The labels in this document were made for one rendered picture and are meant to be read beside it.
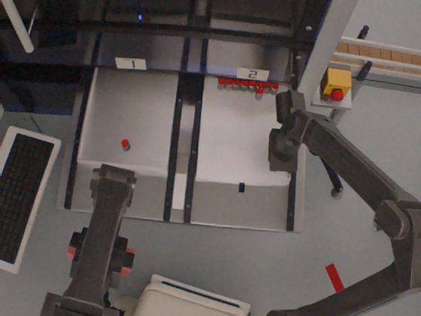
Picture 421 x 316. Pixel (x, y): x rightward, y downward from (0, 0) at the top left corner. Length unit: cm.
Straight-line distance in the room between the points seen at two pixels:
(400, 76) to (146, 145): 83
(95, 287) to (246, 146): 88
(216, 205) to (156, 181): 18
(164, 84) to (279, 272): 110
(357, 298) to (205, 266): 150
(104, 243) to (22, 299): 162
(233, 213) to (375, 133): 133
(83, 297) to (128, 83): 98
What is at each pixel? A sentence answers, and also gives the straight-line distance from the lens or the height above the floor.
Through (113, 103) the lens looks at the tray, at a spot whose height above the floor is 88.
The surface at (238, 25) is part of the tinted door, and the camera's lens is 130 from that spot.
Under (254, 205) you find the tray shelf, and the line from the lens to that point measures 150.
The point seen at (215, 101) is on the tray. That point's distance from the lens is 159.
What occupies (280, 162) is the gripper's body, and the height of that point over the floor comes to 117.
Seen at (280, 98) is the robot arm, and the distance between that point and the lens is 118.
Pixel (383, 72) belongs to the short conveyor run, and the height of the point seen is 93.
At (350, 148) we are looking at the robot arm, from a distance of 98.
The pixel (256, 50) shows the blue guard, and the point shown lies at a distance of 138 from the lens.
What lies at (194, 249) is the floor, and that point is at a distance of 236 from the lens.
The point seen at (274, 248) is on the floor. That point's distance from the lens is 239.
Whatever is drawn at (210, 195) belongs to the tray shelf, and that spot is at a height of 88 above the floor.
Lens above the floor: 232
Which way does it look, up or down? 71 degrees down
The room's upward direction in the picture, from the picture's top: 7 degrees clockwise
